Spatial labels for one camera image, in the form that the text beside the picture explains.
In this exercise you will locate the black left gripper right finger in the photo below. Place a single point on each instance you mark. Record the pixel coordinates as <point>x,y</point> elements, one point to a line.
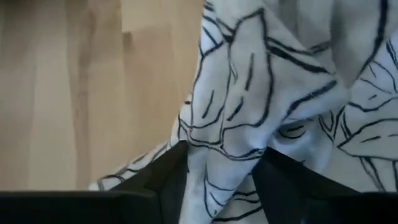
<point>311,202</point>

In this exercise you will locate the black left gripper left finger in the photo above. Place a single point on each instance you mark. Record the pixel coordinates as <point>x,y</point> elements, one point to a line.
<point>93,207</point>

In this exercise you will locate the white leaf-print cloth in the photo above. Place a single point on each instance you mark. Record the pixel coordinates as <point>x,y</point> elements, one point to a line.
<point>264,93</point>

